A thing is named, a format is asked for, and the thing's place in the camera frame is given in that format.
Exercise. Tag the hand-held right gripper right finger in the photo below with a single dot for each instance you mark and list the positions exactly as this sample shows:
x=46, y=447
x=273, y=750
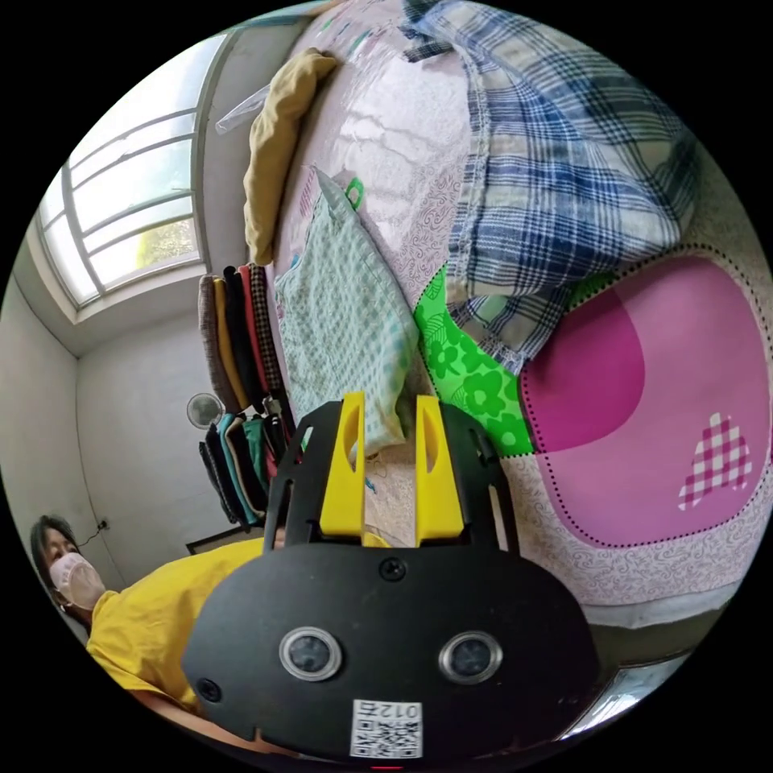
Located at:
x=436, y=489

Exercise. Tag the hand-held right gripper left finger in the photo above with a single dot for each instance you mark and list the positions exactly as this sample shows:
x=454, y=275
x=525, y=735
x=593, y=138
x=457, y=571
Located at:
x=343, y=483

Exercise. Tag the cyan checkered long sleeve shirt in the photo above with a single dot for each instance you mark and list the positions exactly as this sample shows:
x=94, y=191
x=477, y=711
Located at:
x=344, y=326

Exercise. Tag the pile of clothes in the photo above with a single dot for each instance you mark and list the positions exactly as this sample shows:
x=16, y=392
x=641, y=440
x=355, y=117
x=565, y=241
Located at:
x=238, y=465
x=238, y=338

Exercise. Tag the white fan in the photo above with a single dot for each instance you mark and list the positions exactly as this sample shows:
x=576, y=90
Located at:
x=204, y=410

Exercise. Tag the person's body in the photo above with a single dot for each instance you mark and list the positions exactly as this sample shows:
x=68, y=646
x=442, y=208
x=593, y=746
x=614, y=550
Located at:
x=145, y=610

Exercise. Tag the bed with pink patterned quilt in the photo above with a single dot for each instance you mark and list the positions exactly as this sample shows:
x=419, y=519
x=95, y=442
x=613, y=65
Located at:
x=664, y=374

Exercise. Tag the blue plaid shirt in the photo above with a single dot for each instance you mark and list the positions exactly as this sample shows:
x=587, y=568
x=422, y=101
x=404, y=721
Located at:
x=561, y=181

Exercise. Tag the tan pillow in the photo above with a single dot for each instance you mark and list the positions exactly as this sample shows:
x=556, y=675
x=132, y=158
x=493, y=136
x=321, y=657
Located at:
x=275, y=151

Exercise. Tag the window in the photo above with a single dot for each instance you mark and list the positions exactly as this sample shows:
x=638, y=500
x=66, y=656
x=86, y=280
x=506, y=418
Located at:
x=127, y=199

